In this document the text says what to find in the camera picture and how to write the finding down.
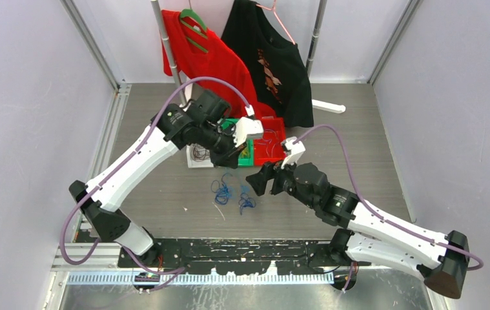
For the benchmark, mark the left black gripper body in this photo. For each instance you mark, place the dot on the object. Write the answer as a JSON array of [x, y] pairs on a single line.
[[223, 148]]

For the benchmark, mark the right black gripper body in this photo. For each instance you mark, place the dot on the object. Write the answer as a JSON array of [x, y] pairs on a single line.
[[289, 183]]

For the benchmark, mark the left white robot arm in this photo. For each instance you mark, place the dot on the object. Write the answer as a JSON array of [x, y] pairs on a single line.
[[170, 130]]

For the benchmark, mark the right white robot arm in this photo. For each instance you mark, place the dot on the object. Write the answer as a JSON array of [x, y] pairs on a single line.
[[367, 234]]

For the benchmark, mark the green plastic bin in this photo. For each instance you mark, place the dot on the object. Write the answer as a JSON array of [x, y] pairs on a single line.
[[246, 157]]

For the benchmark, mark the white plastic bin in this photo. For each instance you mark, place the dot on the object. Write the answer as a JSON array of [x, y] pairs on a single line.
[[198, 157]]

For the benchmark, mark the red plastic bin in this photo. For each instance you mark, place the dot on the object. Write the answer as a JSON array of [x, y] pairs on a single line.
[[269, 149]]

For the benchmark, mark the white clothes rack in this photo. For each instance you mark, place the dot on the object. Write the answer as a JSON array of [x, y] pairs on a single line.
[[185, 92]]

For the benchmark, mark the black t-shirt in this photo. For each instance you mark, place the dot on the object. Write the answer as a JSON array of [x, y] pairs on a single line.
[[277, 71]]

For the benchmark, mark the red t-shirt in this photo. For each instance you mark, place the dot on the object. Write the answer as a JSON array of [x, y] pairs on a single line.
[[207, 55]]

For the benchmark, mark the green clothes hanger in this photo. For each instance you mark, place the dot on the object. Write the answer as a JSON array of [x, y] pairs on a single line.
[[195, 28]]

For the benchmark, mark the pink clothes hanger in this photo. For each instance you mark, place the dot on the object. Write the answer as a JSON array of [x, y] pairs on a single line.
[[273, 9]]

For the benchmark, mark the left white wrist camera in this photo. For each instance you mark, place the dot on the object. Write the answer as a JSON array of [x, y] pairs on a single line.
[[247, 129]]

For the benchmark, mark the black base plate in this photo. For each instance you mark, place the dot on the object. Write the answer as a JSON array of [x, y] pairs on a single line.
[[245, 257]]

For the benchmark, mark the white slotted cable duct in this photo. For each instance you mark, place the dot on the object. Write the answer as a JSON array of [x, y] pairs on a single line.
[[145, 278]]

